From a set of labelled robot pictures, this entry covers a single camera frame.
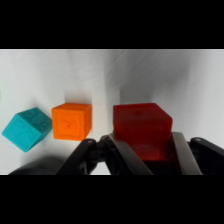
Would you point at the orange cube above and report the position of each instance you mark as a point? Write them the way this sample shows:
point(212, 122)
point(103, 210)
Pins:
point(70, 121)

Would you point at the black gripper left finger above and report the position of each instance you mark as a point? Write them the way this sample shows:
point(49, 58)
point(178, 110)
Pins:
point(113, 156)

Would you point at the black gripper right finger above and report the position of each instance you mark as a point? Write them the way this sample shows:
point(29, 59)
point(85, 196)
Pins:
point(200, 156)

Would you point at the teal cube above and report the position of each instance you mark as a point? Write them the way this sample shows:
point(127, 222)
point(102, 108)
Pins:
point(26, 129)

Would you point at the red cube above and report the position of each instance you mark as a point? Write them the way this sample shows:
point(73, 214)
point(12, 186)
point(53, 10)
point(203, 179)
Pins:
point(141, 128)

